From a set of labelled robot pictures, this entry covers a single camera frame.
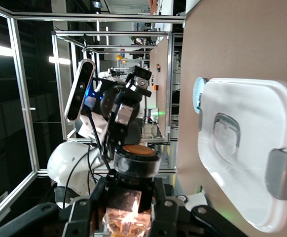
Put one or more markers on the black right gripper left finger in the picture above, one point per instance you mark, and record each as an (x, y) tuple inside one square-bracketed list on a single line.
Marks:
[(79, 217)]

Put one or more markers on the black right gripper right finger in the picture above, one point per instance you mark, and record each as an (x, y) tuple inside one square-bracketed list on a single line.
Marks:
[(168, 217)]

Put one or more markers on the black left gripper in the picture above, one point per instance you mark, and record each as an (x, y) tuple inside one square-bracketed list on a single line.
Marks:
[(107, 101)]

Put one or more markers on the orange push-button switch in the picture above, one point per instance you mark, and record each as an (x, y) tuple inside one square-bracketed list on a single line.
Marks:
[(133, 163)]

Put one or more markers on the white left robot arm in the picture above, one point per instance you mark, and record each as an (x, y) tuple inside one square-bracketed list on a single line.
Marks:
[(64, 160)]

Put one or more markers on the brown background table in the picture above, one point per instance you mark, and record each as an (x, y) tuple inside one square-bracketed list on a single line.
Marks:
[(160, 74)]

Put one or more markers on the yellow ball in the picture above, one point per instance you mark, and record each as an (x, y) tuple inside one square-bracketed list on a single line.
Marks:
[(119, 57)]

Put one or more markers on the light blue round plate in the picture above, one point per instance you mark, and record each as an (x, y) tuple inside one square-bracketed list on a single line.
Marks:
[(197, 86)]

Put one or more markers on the white lunch box grey clips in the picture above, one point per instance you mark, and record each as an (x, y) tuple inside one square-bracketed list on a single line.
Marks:
[(257, 103)]

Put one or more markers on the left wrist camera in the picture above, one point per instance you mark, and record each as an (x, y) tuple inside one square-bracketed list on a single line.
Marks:
[(80, 91)]

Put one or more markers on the aluminium cage frame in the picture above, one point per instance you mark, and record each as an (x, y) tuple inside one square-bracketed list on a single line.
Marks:
[(109, 33), (26, 103)]

